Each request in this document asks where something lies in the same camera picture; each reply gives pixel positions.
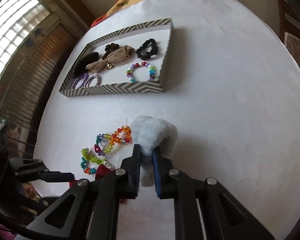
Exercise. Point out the brown louvered wooden door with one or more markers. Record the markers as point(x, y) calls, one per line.
point(27, 96)

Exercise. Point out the red bow hair clip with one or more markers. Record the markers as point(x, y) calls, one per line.
point(101, 172)

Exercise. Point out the wooden chair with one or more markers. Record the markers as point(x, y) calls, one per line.
point(289, 29)

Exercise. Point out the striped shallow cardboard tray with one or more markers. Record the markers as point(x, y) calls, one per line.
point(115, 81)

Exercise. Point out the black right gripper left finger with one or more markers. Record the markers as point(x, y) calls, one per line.
point(123, 183)

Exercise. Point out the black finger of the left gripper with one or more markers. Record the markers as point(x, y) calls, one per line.
point(57, 177)

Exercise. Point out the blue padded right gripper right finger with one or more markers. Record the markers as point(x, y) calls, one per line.
point(170, 183)

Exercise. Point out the window with glass blocks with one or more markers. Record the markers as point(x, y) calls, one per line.
point(18, 18)

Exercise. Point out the black oval hair clip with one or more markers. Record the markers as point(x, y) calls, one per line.
point(80, 67)

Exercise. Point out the white table cloth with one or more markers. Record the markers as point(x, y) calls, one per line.
point(231, 89)

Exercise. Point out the black scrunchie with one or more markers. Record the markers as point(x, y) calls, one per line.
point(148, 49)

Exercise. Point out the fluffy light blue scrunchie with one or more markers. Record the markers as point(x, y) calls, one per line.
point(150, 133)

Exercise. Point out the brown leopard bow scrunchie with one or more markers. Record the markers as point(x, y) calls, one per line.
point(116, 58)

